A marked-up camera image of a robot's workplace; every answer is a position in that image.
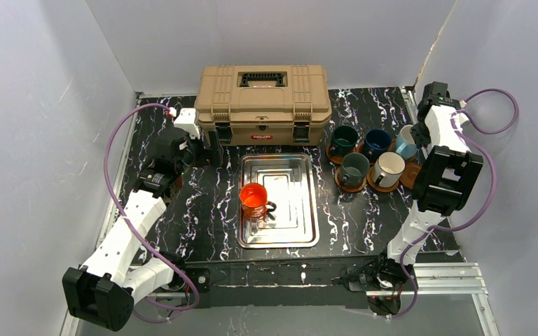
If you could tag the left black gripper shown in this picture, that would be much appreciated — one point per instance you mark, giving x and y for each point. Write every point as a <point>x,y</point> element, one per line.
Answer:
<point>211,147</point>

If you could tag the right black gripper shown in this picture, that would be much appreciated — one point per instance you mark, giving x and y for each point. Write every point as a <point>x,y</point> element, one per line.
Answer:
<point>419,134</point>

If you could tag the white cup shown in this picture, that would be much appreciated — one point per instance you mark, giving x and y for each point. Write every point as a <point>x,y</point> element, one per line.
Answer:
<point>405,145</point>

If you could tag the navy blue cup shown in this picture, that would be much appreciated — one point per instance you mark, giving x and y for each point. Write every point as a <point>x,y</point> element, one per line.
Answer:
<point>375,143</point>

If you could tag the cream cup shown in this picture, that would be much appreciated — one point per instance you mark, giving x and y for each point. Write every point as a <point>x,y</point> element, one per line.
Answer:
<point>388,169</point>

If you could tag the brown wooden coaster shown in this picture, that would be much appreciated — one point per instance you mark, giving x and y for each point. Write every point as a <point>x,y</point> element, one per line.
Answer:
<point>334,157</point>
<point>348,189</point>
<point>379,188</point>
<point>361,148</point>
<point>409,175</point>

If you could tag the orange cup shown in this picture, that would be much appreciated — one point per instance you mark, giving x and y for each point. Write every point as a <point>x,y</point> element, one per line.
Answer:
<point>254,201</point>

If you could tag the dark grey cup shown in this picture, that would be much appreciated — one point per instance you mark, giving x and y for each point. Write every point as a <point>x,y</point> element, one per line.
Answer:
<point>353,170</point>

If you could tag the teal cup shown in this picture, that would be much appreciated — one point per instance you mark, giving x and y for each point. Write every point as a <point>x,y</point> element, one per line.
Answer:
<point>343,141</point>

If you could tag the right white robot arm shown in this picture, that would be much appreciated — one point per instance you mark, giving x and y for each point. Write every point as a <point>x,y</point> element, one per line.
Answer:
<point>446,179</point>

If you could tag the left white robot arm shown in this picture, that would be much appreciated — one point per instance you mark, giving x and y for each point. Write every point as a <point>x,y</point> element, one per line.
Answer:
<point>104,290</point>

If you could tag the tan plastic toolbox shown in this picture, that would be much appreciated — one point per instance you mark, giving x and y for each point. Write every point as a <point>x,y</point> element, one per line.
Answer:
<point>264,105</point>

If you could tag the stainless steel tray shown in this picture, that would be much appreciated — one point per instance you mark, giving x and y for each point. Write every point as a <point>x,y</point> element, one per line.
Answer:
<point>288,178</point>

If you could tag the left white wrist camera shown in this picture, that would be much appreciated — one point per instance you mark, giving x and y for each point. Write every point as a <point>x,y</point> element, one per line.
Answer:
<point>187,120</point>

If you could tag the aluminium frame rail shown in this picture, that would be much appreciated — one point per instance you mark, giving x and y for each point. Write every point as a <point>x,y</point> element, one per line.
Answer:
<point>325,282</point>

